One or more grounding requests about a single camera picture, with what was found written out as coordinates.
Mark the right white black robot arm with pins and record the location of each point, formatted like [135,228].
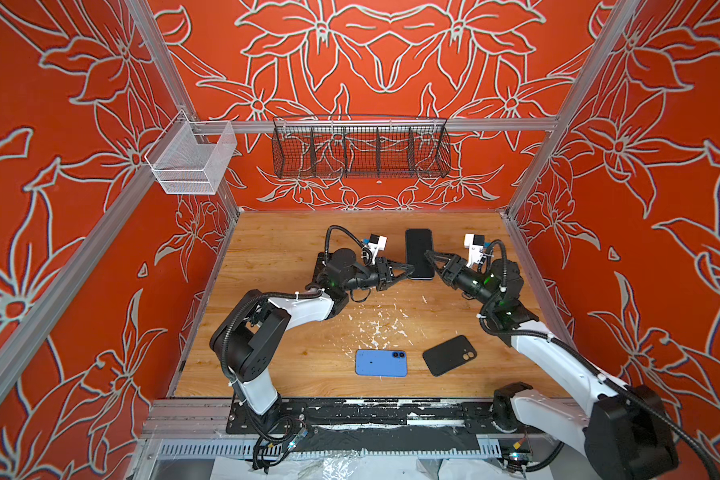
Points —
[623,431]

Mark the blue phone case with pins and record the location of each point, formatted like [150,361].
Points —
[381,363]

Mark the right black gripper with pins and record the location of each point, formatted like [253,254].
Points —
[450,273]

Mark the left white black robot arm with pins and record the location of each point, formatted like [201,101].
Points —
[246,341]

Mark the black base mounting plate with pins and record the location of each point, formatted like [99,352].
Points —
[472,415]

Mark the clear plastic bin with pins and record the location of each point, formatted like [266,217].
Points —
[192,157]

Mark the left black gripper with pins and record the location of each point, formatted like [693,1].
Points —
[380,272]

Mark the black wire basket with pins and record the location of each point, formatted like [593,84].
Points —
[343,146]

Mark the black phone case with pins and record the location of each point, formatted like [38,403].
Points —
[449,355]

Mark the grey cable duct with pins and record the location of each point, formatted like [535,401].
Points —
[242,449]

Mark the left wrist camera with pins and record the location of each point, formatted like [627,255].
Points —
[372,247]

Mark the black smartphone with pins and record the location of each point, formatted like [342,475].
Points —
[417,243]
[319,267]

